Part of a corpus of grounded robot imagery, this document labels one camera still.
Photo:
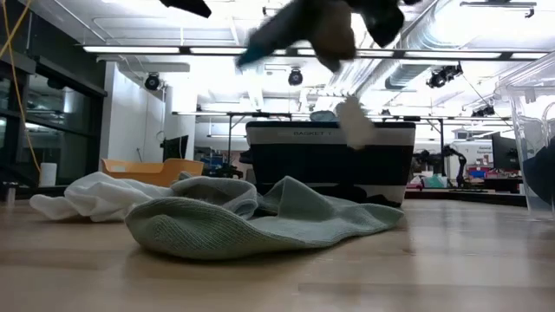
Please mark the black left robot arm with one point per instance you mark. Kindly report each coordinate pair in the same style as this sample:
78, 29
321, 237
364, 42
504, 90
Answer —
186, 5

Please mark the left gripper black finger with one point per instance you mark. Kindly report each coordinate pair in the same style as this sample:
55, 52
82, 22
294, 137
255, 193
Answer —
383, 24

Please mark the pale green sock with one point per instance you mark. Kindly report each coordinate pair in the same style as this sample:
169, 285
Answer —
225, 229

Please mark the plain black cloth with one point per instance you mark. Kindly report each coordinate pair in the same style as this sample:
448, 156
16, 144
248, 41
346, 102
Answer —
544, 173

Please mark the white paper roll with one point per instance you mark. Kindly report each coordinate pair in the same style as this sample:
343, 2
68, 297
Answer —
48, 174

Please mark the ceiling spotlight cluster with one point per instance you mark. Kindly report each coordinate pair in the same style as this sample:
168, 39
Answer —
444, 74

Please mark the orange plastic bin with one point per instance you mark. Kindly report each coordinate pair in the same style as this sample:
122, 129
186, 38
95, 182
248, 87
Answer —
147, 173

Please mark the round ceiling spotlight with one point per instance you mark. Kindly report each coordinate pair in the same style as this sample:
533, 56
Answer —
152, 81
295, 77

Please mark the clear plastic bin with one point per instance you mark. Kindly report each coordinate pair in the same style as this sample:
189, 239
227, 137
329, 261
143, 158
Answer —
520, 112

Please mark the white cloth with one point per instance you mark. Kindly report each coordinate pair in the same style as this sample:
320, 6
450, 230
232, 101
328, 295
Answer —
95, 195

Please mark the ceiling light strip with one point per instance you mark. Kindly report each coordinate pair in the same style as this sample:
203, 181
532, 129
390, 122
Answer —
433, 54

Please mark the blue fabric basket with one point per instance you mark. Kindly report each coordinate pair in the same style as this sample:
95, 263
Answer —
325, 164

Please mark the grey and tan sock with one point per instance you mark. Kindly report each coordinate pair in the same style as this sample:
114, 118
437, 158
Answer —
321, 34

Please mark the black monitor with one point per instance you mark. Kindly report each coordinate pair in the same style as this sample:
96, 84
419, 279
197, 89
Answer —
505, 151
177, 148

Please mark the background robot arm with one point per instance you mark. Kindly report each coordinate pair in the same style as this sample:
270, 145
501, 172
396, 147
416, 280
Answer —
453, 156

